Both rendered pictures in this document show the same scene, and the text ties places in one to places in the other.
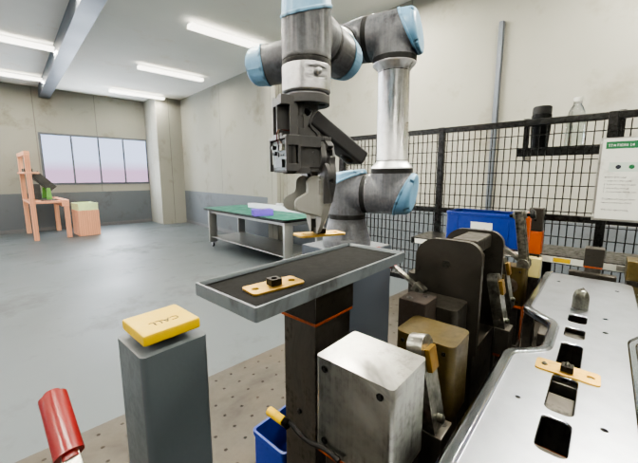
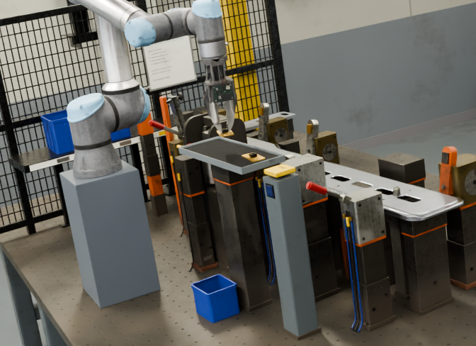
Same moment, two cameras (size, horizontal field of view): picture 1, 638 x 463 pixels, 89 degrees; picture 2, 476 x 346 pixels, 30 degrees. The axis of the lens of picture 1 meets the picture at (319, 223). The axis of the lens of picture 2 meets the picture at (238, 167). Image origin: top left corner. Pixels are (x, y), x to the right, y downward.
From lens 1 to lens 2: 230 cm
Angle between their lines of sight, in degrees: 68
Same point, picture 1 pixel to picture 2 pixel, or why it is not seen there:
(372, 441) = (320, 182)
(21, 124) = not seen: outside the picture
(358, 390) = (312, 167)
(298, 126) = (222, 74)
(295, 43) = (220, 32)
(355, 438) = not seen: hidden behind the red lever
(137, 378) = (295, 186)
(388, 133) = (124, 57)
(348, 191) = (106, 116)
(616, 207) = (162, 75)
